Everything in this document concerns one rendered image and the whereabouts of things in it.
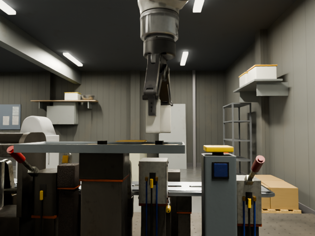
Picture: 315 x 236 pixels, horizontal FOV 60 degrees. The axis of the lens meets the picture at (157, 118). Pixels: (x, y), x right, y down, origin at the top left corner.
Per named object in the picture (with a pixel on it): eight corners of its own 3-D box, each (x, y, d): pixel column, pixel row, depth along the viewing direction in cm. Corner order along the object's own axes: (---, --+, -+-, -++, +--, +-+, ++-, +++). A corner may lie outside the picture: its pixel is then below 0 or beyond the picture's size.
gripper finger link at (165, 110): (158, 105, 69) (159, 105, 70) (158, 132, 69) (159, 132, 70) (170, 105, 69) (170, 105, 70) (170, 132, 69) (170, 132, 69)
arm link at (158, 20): (181, 23, 67) (181, 46, 67) (145, 25, 69) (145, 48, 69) (176, 6, 58) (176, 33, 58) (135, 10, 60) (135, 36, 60)
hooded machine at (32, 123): (59, 176, 705) (60, 116, 712) (47, 181, 634) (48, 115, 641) (29, 175, 709) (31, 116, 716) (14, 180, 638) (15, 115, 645)
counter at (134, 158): (146, 166, 881) (146, 139, 885) (139, 182, 622) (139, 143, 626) (121, 166, 883) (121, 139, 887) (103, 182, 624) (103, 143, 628)
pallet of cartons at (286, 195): (304, 221, 358) (303, 188, 360) (244, 220, 360) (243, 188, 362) (270, 199, 472) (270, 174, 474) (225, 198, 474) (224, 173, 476)
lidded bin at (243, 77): (265, 85, 492) (265, 71, 493) (245, 85, 493) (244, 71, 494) (257, 88, 535) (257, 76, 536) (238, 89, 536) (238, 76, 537)
